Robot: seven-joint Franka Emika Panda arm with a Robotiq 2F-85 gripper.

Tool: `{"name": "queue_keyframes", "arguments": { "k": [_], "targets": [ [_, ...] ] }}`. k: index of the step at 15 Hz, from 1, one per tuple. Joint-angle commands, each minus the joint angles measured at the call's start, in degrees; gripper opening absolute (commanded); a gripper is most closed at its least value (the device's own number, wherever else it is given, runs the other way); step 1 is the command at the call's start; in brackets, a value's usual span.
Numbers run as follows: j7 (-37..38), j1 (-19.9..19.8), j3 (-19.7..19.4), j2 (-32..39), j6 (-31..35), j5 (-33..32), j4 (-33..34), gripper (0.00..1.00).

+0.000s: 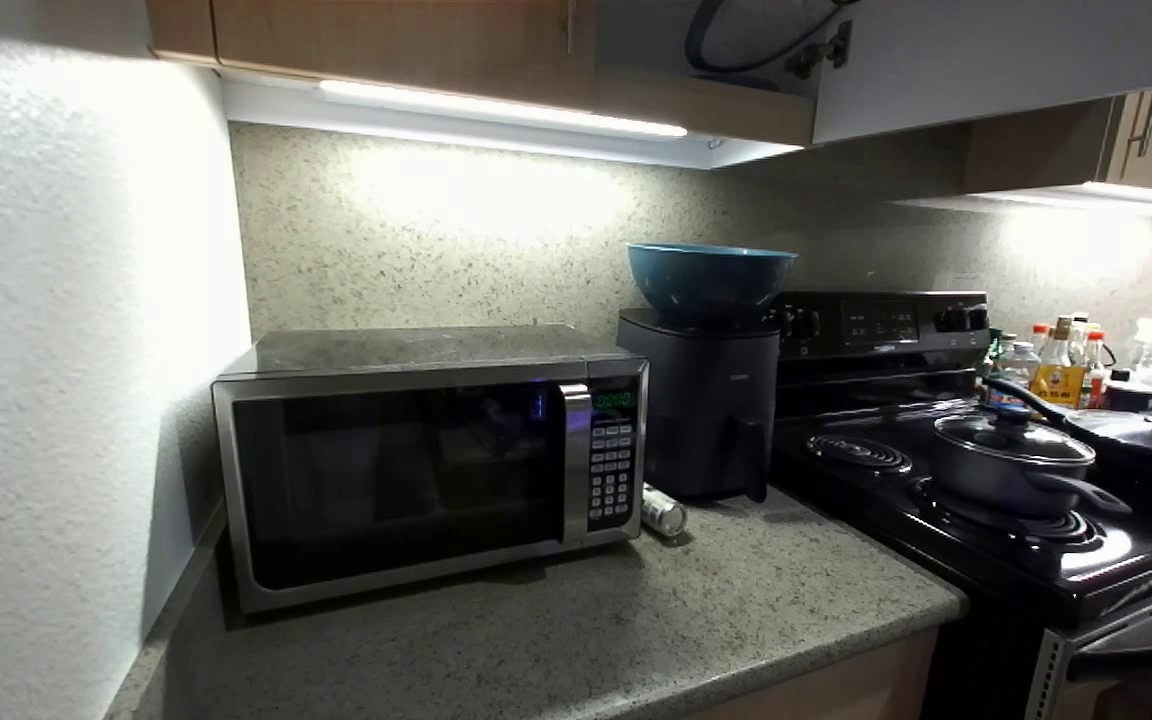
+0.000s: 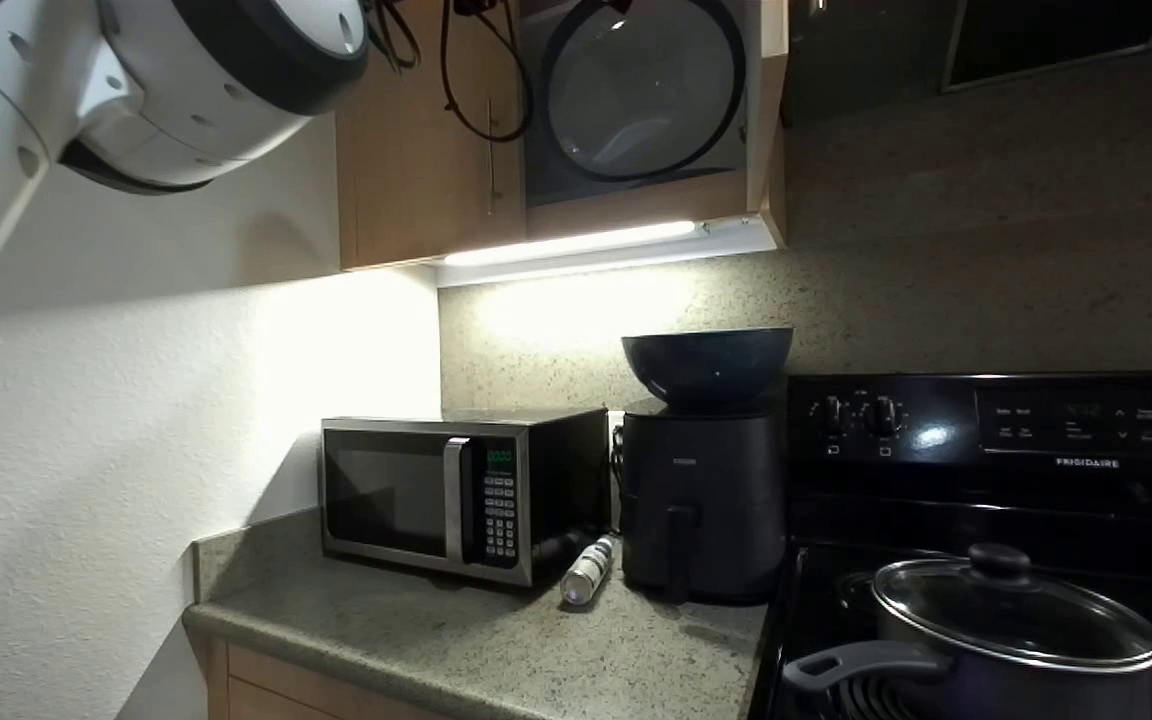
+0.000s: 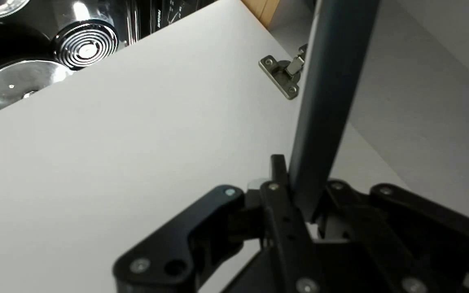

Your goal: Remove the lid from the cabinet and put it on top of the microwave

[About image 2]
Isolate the under-cabinet light strip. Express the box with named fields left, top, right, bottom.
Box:
left=434, top=217, right=786, bottom=291

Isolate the stainless steel microwave oven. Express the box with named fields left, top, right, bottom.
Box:
left=318, top=406, right=611, bottom=593

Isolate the glass pot lid black knob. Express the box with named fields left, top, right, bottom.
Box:
left=868, top=541, right=1152, bottom=678

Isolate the blue bowl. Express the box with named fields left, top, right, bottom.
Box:
left=619, top=324, right=797, bottom=417

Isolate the black air fryer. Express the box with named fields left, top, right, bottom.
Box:
left=616, top=402, right=793, bottom=609

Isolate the small white bottle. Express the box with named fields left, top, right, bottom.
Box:
left=557, top=534, right=619, bottom=613

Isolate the black electric stove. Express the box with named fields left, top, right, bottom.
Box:
left=749, top=368, right=1152, bottom=720

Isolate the dark range hood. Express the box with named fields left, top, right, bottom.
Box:
left=942, top=0, right=1152, bottom=96

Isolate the wooden wall cabinet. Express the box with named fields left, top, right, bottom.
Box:
left=334, top=0, right=793, bottom=273

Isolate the black pot with grey handle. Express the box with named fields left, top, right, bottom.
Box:
left=779, top=586, right=1152, bottom=720

